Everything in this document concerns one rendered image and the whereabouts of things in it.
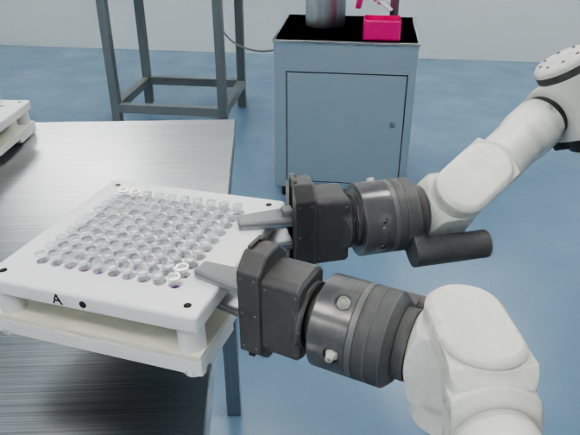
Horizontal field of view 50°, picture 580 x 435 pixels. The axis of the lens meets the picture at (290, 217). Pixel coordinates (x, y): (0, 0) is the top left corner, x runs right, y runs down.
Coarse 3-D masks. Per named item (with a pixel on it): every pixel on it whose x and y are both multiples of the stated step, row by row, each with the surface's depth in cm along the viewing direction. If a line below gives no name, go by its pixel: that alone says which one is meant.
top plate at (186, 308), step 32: (192, 192) 79; (64, 224) 72; (32, 256) 66; (224, 256) 65; (0, 288) 63; (32, 288) 62; (64, 288) 61; (96, 288) 61; (128, 288) 60; (160, 288) 60; (192, 288) 60; (160, 320) 58; (192, 320) 56
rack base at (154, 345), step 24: (0, 312) 65; (24, 312) 65; (48, 312) 65; (72, 312) 65; (216, 312) 64; (48, 336) 64; (72, 336) 63; (96, 336) 62; (120, 336) 61; (144, 336) 61; (168, 336) 61; (216, 336) 61; (144, 360) 61; (168, 360) 60; (192, 360) 59
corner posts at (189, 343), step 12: (276, 228) 76; (0, 300) 64; (12, 300) 65; (24, 300) 66; (12, 312) 65; (180, 336) 58; (192, 336) 58; (204, 336) 59; (180, 348) 59; (192, 348) 58; (204, 348) 59
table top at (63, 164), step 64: (64, 128) 138; (128, 128) 138; (192, 128) 138; (0, 192) 110; (64, 192) 110; (0, 256) 92; (0, 384) 69; (64, 384) 69; (128, 384) 69; (192, 384) 69
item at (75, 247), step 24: (120, 216) 72; (144, 216) 74; (168, 216) 71; (192, 216) 71; (216, 216) 71; (72, 240) 68; (96, 240) 68; (120, 240) 67; (144, 240) 67; (168, 240) 68; (192, 240) 68; (120, 264) 64; (168, 264) 63
